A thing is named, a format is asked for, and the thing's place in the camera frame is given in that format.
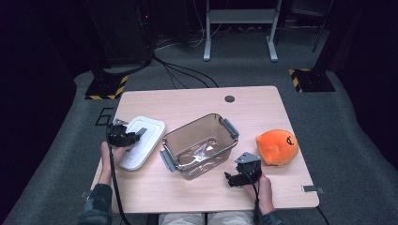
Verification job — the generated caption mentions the person's left leg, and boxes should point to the person's left leg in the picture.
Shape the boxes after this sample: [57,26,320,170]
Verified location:
[157,212,207,225]

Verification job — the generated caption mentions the white metal stand frame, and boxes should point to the white metal stand frame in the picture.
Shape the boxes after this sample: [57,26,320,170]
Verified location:
[203,0,283,63]

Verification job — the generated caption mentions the black stand with hazard tape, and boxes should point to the black stand with hazard tape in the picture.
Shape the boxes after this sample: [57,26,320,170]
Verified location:
[288,0,346,94]
[82,0,130,101]

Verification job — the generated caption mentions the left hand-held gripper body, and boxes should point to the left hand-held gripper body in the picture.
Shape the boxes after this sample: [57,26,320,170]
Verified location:
[107,118,130,148]

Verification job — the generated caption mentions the orange plush toy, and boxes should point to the orange plush toy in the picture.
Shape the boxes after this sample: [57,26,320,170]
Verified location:
[255,128,299,167]

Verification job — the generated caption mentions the right hand-held gripper black cable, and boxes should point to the right hand-held gripper black cable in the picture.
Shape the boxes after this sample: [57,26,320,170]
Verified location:
[247,174,263,225]

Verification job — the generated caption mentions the hand-held gripper black cable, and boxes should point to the hand-held gripper black cable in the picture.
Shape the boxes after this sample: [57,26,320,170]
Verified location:
[247,174,263,225]
[108,143,132,225]

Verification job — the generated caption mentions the left hand-held gripper black cable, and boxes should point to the left hand-held gripper black cable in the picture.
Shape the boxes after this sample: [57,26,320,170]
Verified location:
[108,143,132,225]

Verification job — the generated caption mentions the person's left hand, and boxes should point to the person's left hand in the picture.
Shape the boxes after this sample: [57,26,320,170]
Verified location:
[99,141,134,176]

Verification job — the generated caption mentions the thick black floor cable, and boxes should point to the thick black floor cable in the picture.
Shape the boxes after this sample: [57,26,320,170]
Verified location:
[152,53,220,89]

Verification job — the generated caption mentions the brown translucent storage box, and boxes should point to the brown translucent storage box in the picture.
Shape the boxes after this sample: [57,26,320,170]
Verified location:
[159,112,240,181]

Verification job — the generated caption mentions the person's right hand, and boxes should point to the person's right hand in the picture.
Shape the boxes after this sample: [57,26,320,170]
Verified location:
[243,172,276,216]

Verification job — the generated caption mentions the dark computer cabinet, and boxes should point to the dark computer cabinet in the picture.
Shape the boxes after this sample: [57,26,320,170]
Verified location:
[102,0,155,68]

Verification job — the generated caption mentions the person's right leg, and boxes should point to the person's right leg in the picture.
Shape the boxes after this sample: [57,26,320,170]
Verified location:
[206,210,256,225]

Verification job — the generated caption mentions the thin black floor cable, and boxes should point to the thin black floor cable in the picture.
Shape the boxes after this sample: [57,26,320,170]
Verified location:
[161,64,190,90]

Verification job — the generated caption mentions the black cable under table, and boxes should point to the black cable under table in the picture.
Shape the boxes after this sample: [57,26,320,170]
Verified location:
[314,205,330,225]

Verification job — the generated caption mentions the person's leg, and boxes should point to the person's leg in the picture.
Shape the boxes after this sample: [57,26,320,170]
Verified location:
[157,212,207,225]
[206,210,256,225]

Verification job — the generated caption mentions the thin black pole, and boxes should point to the thin black pole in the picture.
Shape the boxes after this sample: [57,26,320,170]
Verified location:
[312,0,334,53]

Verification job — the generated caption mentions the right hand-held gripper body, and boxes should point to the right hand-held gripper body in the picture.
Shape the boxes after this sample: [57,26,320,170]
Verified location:
[234,152,263,186]

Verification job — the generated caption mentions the white floor cables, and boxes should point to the white floor cables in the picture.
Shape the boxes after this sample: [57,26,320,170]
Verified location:
[154,0,226,51]

